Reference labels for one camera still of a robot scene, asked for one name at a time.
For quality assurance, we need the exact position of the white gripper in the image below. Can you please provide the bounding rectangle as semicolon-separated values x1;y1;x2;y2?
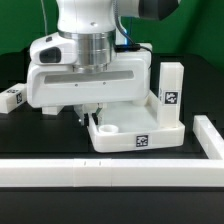
27;50;151;126

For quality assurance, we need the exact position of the white desk top tray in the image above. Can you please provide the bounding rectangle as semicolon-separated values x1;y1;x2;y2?
88;92;185;153

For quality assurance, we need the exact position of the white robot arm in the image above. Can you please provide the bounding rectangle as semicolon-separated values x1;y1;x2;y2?
27;0;181;118

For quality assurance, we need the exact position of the white L-shaped fence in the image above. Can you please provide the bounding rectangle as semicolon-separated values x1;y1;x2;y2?
0;115;224;187

